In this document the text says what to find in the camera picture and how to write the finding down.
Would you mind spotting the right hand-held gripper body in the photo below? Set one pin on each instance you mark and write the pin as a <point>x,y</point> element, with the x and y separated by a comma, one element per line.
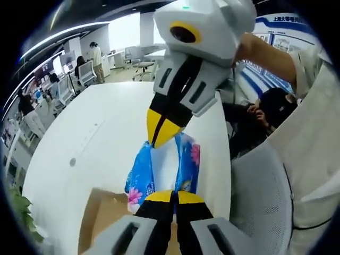
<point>212,26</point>

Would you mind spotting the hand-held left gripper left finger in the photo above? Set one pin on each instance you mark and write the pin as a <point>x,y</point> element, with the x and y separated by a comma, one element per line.
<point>154,220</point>

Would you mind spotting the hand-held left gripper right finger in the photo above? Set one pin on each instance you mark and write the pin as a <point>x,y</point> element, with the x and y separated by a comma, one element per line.
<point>194,220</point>

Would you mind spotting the brown cardboard shoe box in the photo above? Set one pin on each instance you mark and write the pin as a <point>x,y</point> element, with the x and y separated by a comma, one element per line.
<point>106,212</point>

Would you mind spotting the blue floral soft item packet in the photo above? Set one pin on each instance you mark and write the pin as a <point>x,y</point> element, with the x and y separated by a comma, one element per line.
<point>140,170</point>

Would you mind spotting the white office chair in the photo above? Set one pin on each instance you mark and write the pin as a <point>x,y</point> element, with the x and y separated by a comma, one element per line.
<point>144,67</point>
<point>86,73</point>
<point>65,89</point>

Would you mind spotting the grey mesh office chair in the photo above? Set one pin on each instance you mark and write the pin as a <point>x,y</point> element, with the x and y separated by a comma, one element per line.
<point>260,186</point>

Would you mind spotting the white table socket strip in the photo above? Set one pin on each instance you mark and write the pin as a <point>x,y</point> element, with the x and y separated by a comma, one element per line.
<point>72,162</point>

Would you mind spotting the linear ceiling light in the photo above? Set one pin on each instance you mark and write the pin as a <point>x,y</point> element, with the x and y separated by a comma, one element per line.
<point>66,33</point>

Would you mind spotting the person's beige shirt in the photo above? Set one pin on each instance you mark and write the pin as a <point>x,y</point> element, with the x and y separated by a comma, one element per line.
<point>313,138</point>

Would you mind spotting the blue white wall poster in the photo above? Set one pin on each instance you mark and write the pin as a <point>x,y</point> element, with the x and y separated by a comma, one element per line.
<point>276,29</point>

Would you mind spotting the dark wall display screen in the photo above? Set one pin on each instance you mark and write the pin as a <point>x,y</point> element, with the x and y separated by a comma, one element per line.
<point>43,74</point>

